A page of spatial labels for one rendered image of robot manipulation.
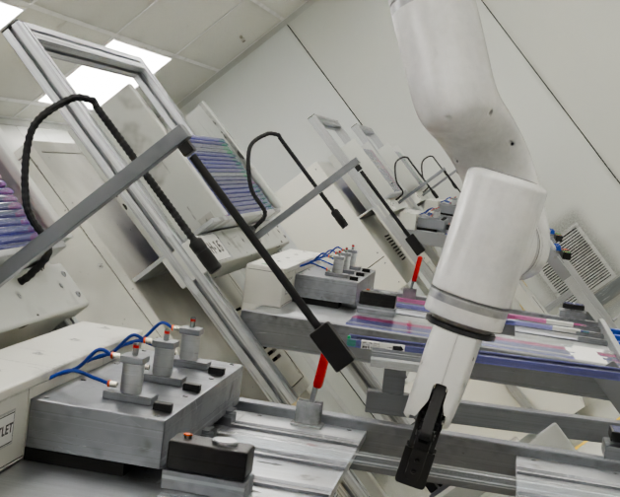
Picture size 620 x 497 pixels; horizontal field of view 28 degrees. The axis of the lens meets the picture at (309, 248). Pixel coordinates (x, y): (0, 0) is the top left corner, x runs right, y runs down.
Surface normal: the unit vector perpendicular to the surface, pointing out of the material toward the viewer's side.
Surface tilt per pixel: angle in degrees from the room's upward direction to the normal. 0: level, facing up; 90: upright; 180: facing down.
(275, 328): 90
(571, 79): 90
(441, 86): 76
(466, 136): 145
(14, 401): 134
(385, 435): 90
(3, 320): 90
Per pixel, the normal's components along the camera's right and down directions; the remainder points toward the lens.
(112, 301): -0.16, 0.06
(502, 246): 0.18, 0.16
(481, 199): -0.54, -0.07
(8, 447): 0.98, 0.14
